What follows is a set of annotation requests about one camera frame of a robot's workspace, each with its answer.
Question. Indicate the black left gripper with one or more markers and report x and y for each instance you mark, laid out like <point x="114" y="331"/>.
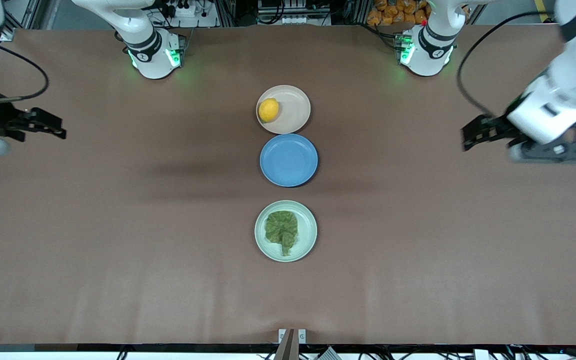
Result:
<point x="499" y="126"/>

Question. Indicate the yellow lemon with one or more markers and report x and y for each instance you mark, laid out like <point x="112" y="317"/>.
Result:
<point x="268" y="110"/>

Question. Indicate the green lettuce leaf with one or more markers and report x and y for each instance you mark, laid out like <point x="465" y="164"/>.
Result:
<point x="281" y="227"/>

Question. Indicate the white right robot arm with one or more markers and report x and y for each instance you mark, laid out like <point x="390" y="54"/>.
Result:
<point x="143" y="45"/>

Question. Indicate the bag of oranges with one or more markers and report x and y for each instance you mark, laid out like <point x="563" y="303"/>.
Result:
<point x="393" y="12"/>

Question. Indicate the white power strip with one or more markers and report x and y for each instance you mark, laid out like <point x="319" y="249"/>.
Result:
<point x="188" y="10"/>

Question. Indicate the beige plate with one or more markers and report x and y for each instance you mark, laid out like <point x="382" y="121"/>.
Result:
<point x="293" y="110"/>

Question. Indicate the blue plate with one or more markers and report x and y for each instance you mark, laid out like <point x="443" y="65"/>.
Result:
<point x="289" y="160"/>

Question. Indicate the pale green plate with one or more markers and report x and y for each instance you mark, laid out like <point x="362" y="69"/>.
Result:
<point x="308" y="235"/>

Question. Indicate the metal equipment rack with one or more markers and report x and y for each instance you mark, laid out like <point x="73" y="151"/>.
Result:
<point x="293" y="12"/>

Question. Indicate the small white box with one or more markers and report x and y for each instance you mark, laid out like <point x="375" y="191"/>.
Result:
<point x="481" y="355"/>

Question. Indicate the grey ribbed box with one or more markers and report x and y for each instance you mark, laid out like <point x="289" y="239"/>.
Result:
<point x="328" y="355"/>

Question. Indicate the white metal mounting bracket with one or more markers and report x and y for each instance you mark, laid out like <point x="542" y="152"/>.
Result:
<point x="282" y="336"/>

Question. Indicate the brown camera mount post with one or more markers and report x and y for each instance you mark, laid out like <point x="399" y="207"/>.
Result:
<point x="287" y="350"/>

